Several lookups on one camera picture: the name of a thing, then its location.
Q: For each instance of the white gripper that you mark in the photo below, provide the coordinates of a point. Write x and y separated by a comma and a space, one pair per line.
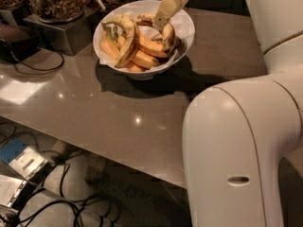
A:
166, 10

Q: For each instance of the brown spotted curved banana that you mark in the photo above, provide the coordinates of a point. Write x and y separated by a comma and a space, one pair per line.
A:
168, 33

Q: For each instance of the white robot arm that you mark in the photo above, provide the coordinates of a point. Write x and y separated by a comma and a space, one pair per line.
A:
235, 133

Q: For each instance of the yellow banana upper right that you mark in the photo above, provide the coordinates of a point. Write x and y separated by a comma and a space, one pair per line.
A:
151, 47

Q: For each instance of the yellow banana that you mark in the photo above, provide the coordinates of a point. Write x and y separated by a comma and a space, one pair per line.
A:
151, 47
108, 46
139, 58

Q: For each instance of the yellow banana middle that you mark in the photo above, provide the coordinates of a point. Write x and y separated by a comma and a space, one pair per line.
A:
139, 58

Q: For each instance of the spotted banana with green stem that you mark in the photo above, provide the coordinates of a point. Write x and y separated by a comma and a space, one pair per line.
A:
129, 47

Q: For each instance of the yellow banana left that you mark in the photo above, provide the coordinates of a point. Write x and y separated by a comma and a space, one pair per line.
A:
108, 46

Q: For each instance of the white ceramic bowl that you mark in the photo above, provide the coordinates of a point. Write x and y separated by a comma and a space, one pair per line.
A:
145, 74

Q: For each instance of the glass jar of nuts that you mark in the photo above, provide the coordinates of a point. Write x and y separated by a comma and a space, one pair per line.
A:
57, 11

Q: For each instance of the dark round appliance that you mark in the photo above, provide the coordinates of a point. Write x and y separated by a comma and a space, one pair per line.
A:
17, 42

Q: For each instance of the blue paper sheet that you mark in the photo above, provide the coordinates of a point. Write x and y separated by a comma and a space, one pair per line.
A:
12, 150

